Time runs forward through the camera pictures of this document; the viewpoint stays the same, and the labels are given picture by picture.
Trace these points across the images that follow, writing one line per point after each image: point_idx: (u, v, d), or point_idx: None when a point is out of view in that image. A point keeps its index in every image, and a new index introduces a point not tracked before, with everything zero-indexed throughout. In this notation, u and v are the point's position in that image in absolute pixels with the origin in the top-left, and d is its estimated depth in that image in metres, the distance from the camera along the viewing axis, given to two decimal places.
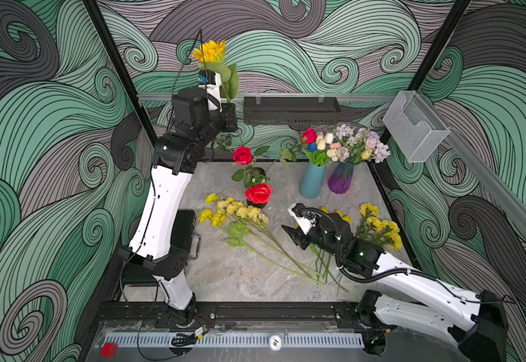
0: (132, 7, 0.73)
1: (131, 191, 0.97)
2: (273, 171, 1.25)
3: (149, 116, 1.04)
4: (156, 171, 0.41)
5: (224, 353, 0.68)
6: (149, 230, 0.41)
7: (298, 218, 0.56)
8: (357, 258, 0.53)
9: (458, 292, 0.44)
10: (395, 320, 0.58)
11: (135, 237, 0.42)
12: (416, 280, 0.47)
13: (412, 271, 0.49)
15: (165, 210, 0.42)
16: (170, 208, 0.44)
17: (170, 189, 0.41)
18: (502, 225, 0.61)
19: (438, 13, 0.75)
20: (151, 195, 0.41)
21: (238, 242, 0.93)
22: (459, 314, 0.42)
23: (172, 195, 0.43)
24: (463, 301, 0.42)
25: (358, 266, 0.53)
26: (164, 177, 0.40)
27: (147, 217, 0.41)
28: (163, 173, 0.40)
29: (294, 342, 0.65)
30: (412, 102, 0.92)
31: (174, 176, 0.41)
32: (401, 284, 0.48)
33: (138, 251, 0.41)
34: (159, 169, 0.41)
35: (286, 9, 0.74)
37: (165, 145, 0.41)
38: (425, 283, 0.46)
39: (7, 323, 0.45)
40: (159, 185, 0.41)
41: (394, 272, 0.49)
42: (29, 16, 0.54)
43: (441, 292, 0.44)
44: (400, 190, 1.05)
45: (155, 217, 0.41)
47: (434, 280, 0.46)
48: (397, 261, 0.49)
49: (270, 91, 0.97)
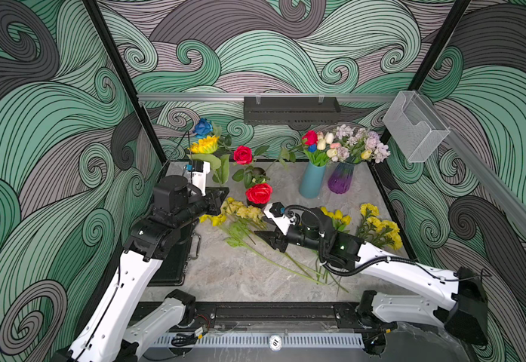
0: (132, 7, 0.73)
1: (130, 190, 0.97)
2: (272, 171, 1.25)
3: (149, 116, 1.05)
4: (127, 256, 0.41)
5: (224, 352, 0.68)
6: (99, 327, 0.37)
7: (275, 219, 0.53)
8: (340, 252, 0.53)
9: (437, 274, 0.44)
10: (393, 317, 0.58)
11: (78, 339, 0.36)
12: (396, 266, 0.47)
13: (392, 258, 0.49)
15: (126, 299, 0.39)
16: (131, 302, 0.41)
17: (136, 274, 0.40)
18: (502, 225, 0.61)
19: (438, 13, 0.75)
20: (112, 284, 0.39)
21: (238, 242, 0.93)
22: (441, 295, 0.42)
23: (137, 282, 0.40)
24: (442, 281, 0.43)
25: (341, 260, 0.51)
26: (135, 263, 0.40)
27: (102, 312, 0.38)
28: (133, 259, 0.41)
29: (294, 342, 0.65)
30: (412, 102, 0.92)
31: (144, 262, 0.41)
32: (384, 272, 0.47)
33: (78, 358, 0.35)
34: (130, 254, 0.41)
35: (286, 9, 0.74)
37: (141, 230, 0.43)
38: (407, 269, 0.46)
39: (7, 323, 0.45)
40: (125, 271, 0.40)
41: (375, 262, 0.49)
42: (29, 16, 0.54)
43: (423, 276, 0.44)
44: (399, 190, 1.05)
45: (111, 311, 0.38)
47: (413, 264, 0.47)
48: (376, 250, 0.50)
49: (270, 91, 0.97)
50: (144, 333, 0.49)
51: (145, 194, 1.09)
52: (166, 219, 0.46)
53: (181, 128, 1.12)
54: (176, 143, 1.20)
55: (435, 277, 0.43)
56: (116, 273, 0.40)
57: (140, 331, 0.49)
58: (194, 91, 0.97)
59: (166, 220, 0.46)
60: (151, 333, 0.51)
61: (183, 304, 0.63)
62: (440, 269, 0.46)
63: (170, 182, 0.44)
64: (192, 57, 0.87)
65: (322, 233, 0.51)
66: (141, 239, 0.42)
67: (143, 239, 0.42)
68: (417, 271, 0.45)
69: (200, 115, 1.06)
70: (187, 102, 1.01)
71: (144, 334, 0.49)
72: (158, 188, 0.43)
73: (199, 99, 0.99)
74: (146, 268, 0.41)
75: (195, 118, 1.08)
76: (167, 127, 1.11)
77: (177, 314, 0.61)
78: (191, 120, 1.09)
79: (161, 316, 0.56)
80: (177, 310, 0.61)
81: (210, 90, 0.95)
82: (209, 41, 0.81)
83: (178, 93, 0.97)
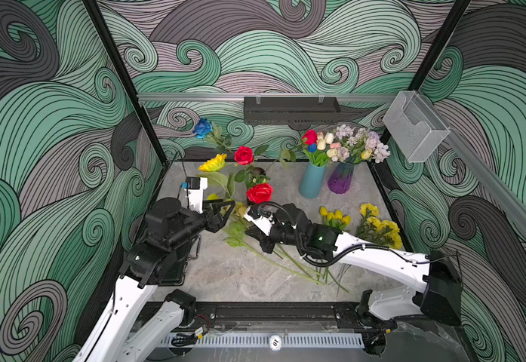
0: (132, 7, 0.73)
1: (130, 190, 0.97)
2: (272, 171, 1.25)
3: (149, 116, 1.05)
4: (121, 281, 0.41)
5: (224, 352, 0.68)
6: (93, 354, 0.37)
7: (255, 220, 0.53)
8: (318, 244, 0.53)
9: (409, 257, 0.45)
10: (389, 312, 0.58)
11: None
12: (372, 252, 0.48)
13: (367, 245, 0.50)
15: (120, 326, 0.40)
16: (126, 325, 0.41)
17: (133, 300, 0.40)
18: (502, 225, 0.61)
19: (438, 13, 0.75)
20: (107, 309, 0.40)
21: (238, 242, 0.93)
22: (413, 277, 0.42)
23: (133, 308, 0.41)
24: (414, 265, 0.44)
25: (319, 251, 0.52)
26: (130, 289, 0.41)
27: (96, 337, 0.38)
28: (128, 284, 0.41)
29: (294, 342, 0.65)
30: (412, 103, 0.91)
31: (139, 288, 0.41)
32: (361, 259, 0.48)
33: None
34: (126, 279, 0.42)
35: (286, 9, 0.74)
37: (137, 256, 0.43)
38: (380, 255, 0.47)
39: (7, 323, 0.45)
40: (120, 299, 0.40)
41: (351, 250, 0.50)
42: (28, 16, 0.54)
43: (396, 261, 0.45)
44: (399, 190, 1.05)
45: (105, 336, 0.38)
47: (387, 250, 0.47)
48: (354, 238, 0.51)
49: (270, 91, 0.97)
50: (137, 351, 0.49)
51: (145, 194, 1.09)
52: (161, 244, 0.45)
53: (181, 128, 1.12)
54: (176, 143, 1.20)
55: (408, 262, 0.44)
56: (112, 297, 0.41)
57: (134, 349, 0.49)
58: (194, 91, 0.97)
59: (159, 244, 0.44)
60: (146, 348, 0.52)
61: (180, 310, 0.63)
62: (412, 253, 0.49)
63: (163, 207, 0.44)
64: (192, 57, 0.87)
65: (295, 227, 0.54)
66: (137, 265, 0.42)
67: (140, 265, 0.42)
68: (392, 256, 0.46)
69: (200, 115, 1.06)
70: (187, 102, 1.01)
71: (137, 352, 0.49)
72: (149, 215, 0.42)
73: (199, 100, 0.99)
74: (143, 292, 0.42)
75: (195, 118, 1.08)
76: (167, 127, 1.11)
77: (176, 320, 0.62)
78: (191, 120, 1.09)
79: (158, 328, 0.56)
80: (176, 317, 0.61)
81: (210, 90, 0.95)
82: (209, 41, 0.81)
83: (178, 93, 0.97)
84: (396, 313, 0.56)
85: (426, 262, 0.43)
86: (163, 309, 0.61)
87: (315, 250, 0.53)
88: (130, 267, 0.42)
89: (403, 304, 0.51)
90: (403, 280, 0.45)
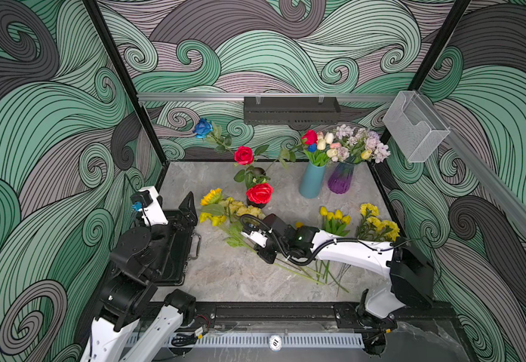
0: (132, 7, 0.73)
1: (131, 190, 0.97)
2: (272, 171, 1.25)
3: (149, 116, 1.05)
4: (96, 324, 0.39)
5: (224, 352, 0.68)
6: None
7: (250, 234, 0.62)
8: (299, 243, 0.58)
9: (375, 246, 0.48)
10: (385, 309, 0.58)
11: None
12: (345, 246, 0.51)
13: (338, 239, 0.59)
15: None
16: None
17: (110, 342, 0.38)
18: (502, 225, 0.61)
19: (438, 13, 0.75)
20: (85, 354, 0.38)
21: (238, 242, 0.93)
22: (378, 264, 0.45)
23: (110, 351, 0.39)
24: (379, 253, 0.46)
25: (300, 250, 0.56)
26: (106, 330, 0.39)
27: None
28: (104, 327, 0.39)
29: (294, 342, 0.65)
30: (412, 102, 0.92)
31: (115, 330, 0.38)
32: (336, 253, 0.51)
33: None
34: (100, 322, 0.39)
35: (286, 9, 0.74)
37: (110, 295, 0.40)
38: (352, 248, 0.50)
39: (7, 323, 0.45)
40: (97, 342, 0.38)
41: (326, 245, 0.54)
42: (29, 16, 0.54)
43: (364, 251, 0.48)
44: (399, 190, 1.05)
45: None
47: (356, 242, 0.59)
48: (328, 234, 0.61)
49: (270, 91, 0.97)
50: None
51: None
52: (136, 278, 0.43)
53: (181, 128, 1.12)
54: (176, 143, 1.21)
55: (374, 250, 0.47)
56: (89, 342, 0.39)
57: None
58: (194, 91, 0.97)
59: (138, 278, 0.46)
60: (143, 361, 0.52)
61: (179, 314, 0.63)
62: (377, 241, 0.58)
63: (127, 246, 0.38)
64: (192, 57, 0.87)
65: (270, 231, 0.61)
66: (115, 301, 0.39)
67: (117, 300, 0.39)
68: (360, 249, 0.49)
69: (200, 115, 1.06)
70: (187, 102, 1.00)
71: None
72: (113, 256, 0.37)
73: (199, 100, 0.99)
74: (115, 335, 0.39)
75: (195, 118, 1.08)
76: (167, 127, 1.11)
77: (175, 325, 0.62)
78: (191, 120, 1.09)
79: (155, 338, 0.55)
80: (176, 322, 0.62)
81: (210, 90, 0.95)
82: (209, 41, 0.81)
83: (178, 93, 0.97)
84: (392, 308, 0.55)
85: (389, 248, 0.46)
86: (161, 315, 0.61)
87: (296, 250, 0.57)
88: (106, 306, 0.40)
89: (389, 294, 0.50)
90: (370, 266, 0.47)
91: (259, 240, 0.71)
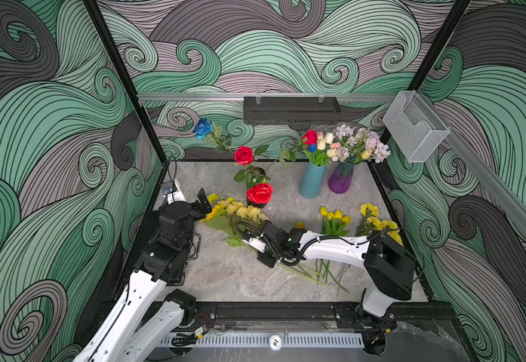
0: (132, 7, 0.73)
1: (131, 191, 0.97)
2: (272, 171, 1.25)
3: (149, 116, 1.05)
4: (136, 275, 0.45)
5: (224, 352, 0.68)
6: (103, 342, 0.39)
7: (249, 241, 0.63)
8: (288, 243, 0.62)
9: (353, 240, 0.51)
10: (381, 307, 0.58)
11: (81, 354, 0.38)
12: (327, 243, 0.55)
13: (321, 237, 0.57)
15: (130, 317, 0.42)
16: (134, 320, 0.43)
17: (145, 292, 0.44)
18: (502, 225, 0.61)
19: (439, 13, 0.75)
20: (121, 301, 0.43)
21: (238, 242, 0.93)
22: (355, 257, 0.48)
23: (143, 301, 0.44)
24: (356, 246, 0.49)
25: (291, 251, 0.59)
26: (143, 282, 0.45)
27: (108, 326, 0.40)
28: (143, 277, 0.45)
29: (294, 342, 0.65)
30: (412, 102, 0.92)
31: (152, 281, 0.45)
32: (320, 253, 0.55)
33: None
34: (140, 273, 0.46)
35: (286, 9, 0.74)
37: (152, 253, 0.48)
38: (332, 243, 0.54)
39: (7, 323, 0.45)
40: (133, 290, 0.44)
41: (311, 243, 0.57)
42: (29, 16, 0.54)
43: (342, 246, 0.51)
44: (399, 190, 1.05)
45: (116, 326, 0.41)
47: (337, 237, 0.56)
48: (313, 234, 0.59)
49: (270, 91, 0.97)
50: (137, 351, 0.48)
51: (145, 194, 1.09)
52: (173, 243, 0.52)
53: (181, 128, 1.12)
54: (176, 143, 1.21)
55: (352, 244, 0.50)
56: (125, 290, 0.44)
57: (134, 348, 0.49)
58: (194, 91, 0.97)
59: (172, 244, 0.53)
60: (146, 348, 0.51)
61: (179, 310, 0.62)
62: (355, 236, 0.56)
63: (175, 210, 0.49)
64: (192, 56, 0.86)
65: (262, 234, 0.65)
66: (151, 261, 0.47)
67: (154, 261, 0.47)
68: (338, 244, 0.52)
69: (200, 115, 1.06)
70: (187, 102, 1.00)
71: (137, 351, 0.48)
72: (164, 217, 0.47)
73: (199, 100, 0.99)
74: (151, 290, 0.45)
75: (195, 118, 1.08)
76: (167, 127, 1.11)
77: (176, 320, 0.62)
78: (191, 120, 1.09)
79: (157, 327, 0.55)
80: (176, 316, 0.61)
81: (210, 90, 0.95)
82: (209, 41, 0.81)
83: (178, 93, 0.97)
84: (386, 305, 0.56)
85: (365, 241, 0.49)
86: (162, 309, 0.60)
87: (285, 250, 0.61)
88: (145, 261, 0.47)
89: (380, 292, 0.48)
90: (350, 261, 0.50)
91: (257, 248, 0.76)
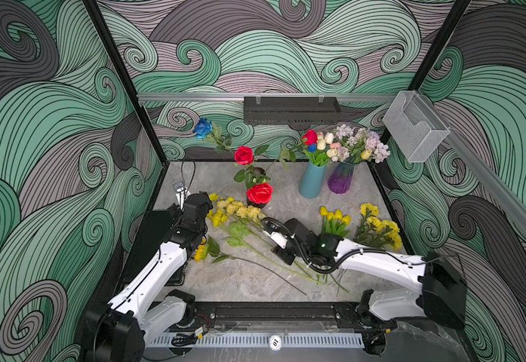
0: (132, 7, 0.73)
1: (131, 191, 0.97)
2: (272, 172, 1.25)
3: (149, 116, 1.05)
4: (166, 245, 0.54)
5: (224, 352, 0.68)
6: (138, 288, 0.44)
7: (272, 235, 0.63)
8: (321, 250, 0.57)
9: (405, 259, 0.47)
10: (390, 313, 0.58)
11: (118, 296, 0.42)
12: (371, 257, 0.51)
13: (365, 250, 0.53)
15: (161, 274, 0.48)
16: (162, 277, 0.49)
17: (174, 257, 0.52)
18: (502, 225, 0.61)
19: (438, 13, 0.75)
20: (153, 260, 0.50)
21: (238, 242, 0.93)
22: (407, 277, 0.45)
23: (173, 262, 0.52)
24: (410, 266, 0.46)
25: (322, 258, 0.57)
26: (173, 247, 0.54)
27: (141, 278, 0.46)
28: (171, 246, 0.54)
29: (294, 342, 0.65)
30: (412, 102, 0.92)
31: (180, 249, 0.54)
32: (361, 264, 0.51)
33: (119, 306, 0.41)
34: (170, 243, 0.54)
35: (286, 9, 0.74)
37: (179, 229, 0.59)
38: (380, 259, 0.49)
39: (7, 323, 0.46)
40: (164, 253, 0.52)
41: (351, 254, 0.53)
42: (29, 16, 0.54)
43: (393, 263, 0.48)
44: (399, 190, 1.05)
45: (149, 277, 0.46)
47: (386, 253, 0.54)
48: (354, 244, 0.55)
49: (270, 91, 0.97)
50: (149, 323, 0.49)
51: (145, 194, 1.09)
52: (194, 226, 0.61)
53: (181, 128, 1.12)
54: (176, 143, 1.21)
55: (404, 264, 0.47)
56: (157, 254, 0.52)
57: (146, 322, 0.49)
58: (194, 91, 0.97)
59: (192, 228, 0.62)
60: (155, 325, 0.52)
61: (183, 302, 0.63)
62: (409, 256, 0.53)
63: (196, 198, 0.60)
64: (192, 57, 0.87)
65: (291, 236, 0.60)
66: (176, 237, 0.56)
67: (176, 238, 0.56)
68: (389, 260, 0.48)
69: (200, 115, 1.06)
70: (187, 103, 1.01)
71: (150, 324, 0.49)
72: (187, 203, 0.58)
73: (199, 100, 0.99)
74: (176, 256, 0.53)
75: (195, 118, 1.08)
76: (167, 127, 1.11)
77: (179, 311, 0.62)
78: (191, 120, 1.09)
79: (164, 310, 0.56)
80: (179, 307, 0.62)
81: (210, 90, 0.95)
82: (209, 41, 0.81)
83: (178, 93, 0.97)
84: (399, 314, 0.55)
85: (421, 263, 0.45)
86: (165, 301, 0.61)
87: (318, 256, 0.58)
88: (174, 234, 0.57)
89: (407, 305, 0.52)
90: (398, 281, 0.47)
91: (280, 243, 0.70)
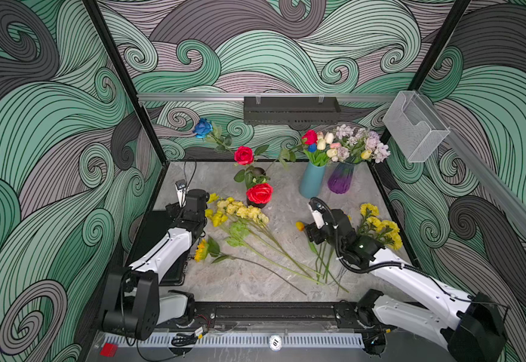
0: (132, 7, 0.73)
1: (131, 191, 0.97)
2: (272, 172, 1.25)
3: (149, 116, 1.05)
4: (174, 228, 0.60)
5: (223, 352, 0.68)
6: (153, 257, 0.48)
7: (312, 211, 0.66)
8: (358, 251, 0.57)
9: (449, 290, 0.45)
10: (395, 320, 0.57)
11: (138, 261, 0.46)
12: (410, 274, 0.49)
13: (406, 265, 0.51)
15: (172, 248, 0.53)
16: (173, 252, 0.54)
17: (182, 237, 0.57)
18: (502, 225, 0.61)
19: (438, 13, 0.75)
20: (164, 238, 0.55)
21: (238, 242, 0.93)
22: (446, 309, 0.42)
23: (181, 240, 0.57)
24: (452, 299, 0.43)
25: (356, 258, 0.56)
26: (180, 229, 0.60)
27: (155, 250, 0.50)
28: (179, 228, 0.60)
29: (295, 342, 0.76)
30: (412, 103, 0.91)
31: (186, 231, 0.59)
32: (395, 276, 0.50)
33: (138, 267, 0.44)
34: (177, 226, 0.61)
35: (286, 9, 0.74)
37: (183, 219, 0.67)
38: (419, 279, 0.48)
39: (7, 323, 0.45)
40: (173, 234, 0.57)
41: (388, 264, 0.52)
42: (29, 16, 0.54)
43: (433, 289, 0.45)
44: (399, 190, 1.05)
45: (162, 250, 0.51)
47: (427, 277, 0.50)
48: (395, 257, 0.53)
49: (270, 91, 0.97)
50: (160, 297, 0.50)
51: (145, 194, 1.09)
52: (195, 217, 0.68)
53: (181, 128, 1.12)
54: (176, 143, 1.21)
55: (446, 293, 0.44)
56: (167, 234, 0.57)
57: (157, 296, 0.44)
58: (194, 91, 0.97)
59: (194, 218, 0.68)
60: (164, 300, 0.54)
61: (186, 297, 0.65)
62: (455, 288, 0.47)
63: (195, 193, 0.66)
64: (192, 56, 0.86)
65: (336, 226, 0.60)
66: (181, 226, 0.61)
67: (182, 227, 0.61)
68: (430, 284, 0.46)
69: (200, 115, 1.06)
70: (187, 102, 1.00)
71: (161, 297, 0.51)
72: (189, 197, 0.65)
73: (199, 100, 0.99)
74: (184, 235, 0.58)
75: (195, 118, 1.08)
76: (167, 127, 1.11)
77: (180, 305, 0.62)
78: (191, 120, 1.09)
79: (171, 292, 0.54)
80: (182, 300, 0.63)
81: (210, 90, 0.95)
82: (209, 41, 0.81)
83: (178, 93, 0.97)
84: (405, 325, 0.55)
85: (467, 299, 0.43)
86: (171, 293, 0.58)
87: (352, 255, 0.57)
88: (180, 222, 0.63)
89: (424, 326, 0.50)
90: (435, 309, 0.44)
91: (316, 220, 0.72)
